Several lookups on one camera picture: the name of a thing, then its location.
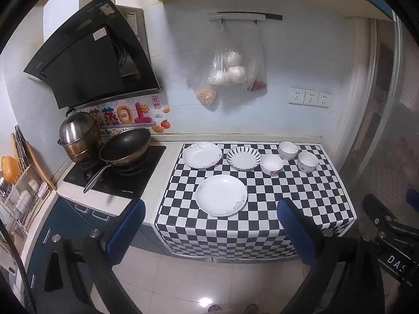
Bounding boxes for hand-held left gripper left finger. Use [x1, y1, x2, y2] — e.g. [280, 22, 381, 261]
[35, 199, 146, 314]

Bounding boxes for plastic bag of orange bits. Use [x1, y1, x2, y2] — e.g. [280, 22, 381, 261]
[186, 49, 217, 106]

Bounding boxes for white plate with striped rim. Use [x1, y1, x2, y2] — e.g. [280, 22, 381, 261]
[226, 146, 262, 171]

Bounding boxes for stainless steel steamer pot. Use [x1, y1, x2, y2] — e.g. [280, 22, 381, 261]
[57, 108, 104, 164]

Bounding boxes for wooden cutting board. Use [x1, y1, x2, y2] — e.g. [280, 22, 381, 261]
[24, 141, 57, 191]

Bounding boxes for glass sliding door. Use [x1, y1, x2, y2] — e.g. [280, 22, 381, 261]
[340, 16, 419, 203]

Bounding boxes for black range hood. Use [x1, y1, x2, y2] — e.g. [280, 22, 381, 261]
[23, 0, 163, 110]

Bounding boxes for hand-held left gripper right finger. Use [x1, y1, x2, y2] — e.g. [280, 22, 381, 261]
[277, 198, 393, 314]

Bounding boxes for white bowl with dark rim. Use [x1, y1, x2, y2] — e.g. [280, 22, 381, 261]
[278, 141, 299, 161]

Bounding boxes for plastic bag of white bulbs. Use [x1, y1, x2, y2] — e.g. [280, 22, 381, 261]
[208, 23, 262, 89]

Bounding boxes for colourful wall sticker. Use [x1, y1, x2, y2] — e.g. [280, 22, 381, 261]
[75, 96, 172, 135]

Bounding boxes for black wok with handle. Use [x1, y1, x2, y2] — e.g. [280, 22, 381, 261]
[83, 127, 152, 194]

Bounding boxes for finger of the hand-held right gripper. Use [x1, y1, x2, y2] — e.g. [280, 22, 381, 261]
[362, 194, 419, 246]
[405, 188, 419, 211]

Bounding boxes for black glass cooktop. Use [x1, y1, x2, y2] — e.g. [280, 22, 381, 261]
[63, 144, 167, 199]

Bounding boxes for plastic bag of red bits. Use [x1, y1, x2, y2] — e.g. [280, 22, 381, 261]
[245, 23, 268, 93]

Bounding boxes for white bowl with coloured dots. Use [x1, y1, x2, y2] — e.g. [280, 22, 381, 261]
[297, 151, 319, 174]

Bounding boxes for white wall hook rail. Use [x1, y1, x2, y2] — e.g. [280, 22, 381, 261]
[208, 11, 283, 23]

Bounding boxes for white plate with dark sprigs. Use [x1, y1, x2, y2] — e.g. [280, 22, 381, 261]
[182, 142, 223, 170]

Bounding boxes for blue lower cabinet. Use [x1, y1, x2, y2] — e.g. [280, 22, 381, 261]
[25, 195, 146, 301]

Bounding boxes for large white patterned plate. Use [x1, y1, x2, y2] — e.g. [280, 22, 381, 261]
[195, 174, 248, 217]

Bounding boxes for white bowl with floral print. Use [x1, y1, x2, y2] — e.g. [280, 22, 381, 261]
[260, 154, 285, 176]

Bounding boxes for black white checkered cloth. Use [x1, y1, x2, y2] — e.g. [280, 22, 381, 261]
[154, 141, 357, 263]

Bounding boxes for metal dish rack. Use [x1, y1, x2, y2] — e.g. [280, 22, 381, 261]
[0, 164, 57, 238]

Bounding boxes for orange plastic colander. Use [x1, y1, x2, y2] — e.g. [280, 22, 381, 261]
[1, 156, 23, 184]

